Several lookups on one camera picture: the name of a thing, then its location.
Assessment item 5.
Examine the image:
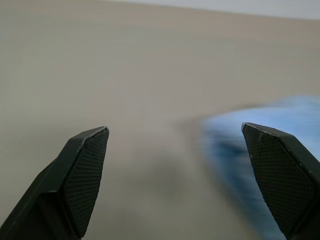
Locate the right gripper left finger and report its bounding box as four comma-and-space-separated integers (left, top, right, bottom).
0, 126, 110, 240

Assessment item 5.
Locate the light blue towel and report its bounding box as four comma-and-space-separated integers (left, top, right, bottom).
199, 94, 320, 240

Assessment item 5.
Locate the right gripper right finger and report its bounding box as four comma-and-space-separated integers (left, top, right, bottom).
240, 121, 320, 240

